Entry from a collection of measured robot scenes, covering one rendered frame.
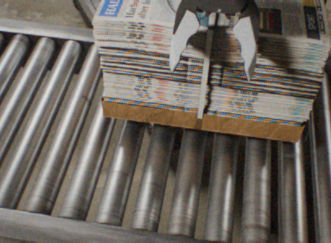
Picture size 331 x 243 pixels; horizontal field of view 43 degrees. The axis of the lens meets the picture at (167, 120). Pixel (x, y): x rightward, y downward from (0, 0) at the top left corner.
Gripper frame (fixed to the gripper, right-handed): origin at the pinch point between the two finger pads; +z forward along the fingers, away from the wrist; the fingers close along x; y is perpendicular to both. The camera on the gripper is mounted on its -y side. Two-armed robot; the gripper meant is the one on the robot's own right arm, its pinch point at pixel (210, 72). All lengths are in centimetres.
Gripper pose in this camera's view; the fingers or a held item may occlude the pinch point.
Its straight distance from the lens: 63.1
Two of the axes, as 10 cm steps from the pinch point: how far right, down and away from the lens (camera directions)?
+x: -9.9, -1.3, 1.1
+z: -1.0, 9.5, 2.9
